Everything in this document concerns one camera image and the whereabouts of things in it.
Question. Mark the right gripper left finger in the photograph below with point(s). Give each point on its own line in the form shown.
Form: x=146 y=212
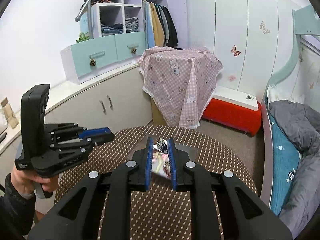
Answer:
x=99 y=205

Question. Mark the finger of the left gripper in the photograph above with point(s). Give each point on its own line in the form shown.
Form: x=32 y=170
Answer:
x=88 y=133
x=100 y=139

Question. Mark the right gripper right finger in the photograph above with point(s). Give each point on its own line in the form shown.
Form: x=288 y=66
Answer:
x=222 y=206

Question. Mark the person's left hand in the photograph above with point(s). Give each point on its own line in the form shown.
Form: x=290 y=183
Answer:
x=23 y=181

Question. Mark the small cardboard box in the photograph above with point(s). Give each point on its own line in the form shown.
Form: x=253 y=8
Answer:
x=9 y=114

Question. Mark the white low cabinet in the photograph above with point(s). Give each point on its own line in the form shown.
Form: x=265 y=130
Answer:
x=117 y=102

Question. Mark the black left jacket sleeve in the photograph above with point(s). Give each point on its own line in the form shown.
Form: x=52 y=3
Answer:
x=17 y=212

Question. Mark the teal bed sheet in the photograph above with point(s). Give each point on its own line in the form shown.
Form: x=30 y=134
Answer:
x=280 y=164

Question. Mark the brown polka dot tablecloth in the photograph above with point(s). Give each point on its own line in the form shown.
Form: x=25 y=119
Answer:
x=159 y=213

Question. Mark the red storage ottoman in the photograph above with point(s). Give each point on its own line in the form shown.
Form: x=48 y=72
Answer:
x=234 y=116

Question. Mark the mint drawer shelf unit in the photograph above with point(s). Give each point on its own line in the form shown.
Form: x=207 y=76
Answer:
x=89 y=58

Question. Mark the pink checked bear cloth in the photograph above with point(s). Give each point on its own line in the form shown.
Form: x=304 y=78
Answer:
x=180 y=82

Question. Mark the folded jeans stack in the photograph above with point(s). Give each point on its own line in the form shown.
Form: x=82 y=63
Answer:
x=111 y=30

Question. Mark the white ottoman lid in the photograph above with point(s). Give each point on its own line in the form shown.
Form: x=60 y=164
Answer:
x=236 y=97

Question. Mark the hanging clothes row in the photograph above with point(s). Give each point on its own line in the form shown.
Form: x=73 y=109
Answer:
x=159 y=26

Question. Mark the silver curved rail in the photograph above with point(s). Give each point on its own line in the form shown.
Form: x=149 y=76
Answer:
x=87 y=5

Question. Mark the mint bunk bed frame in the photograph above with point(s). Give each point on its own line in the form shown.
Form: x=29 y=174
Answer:
x=305 y=22

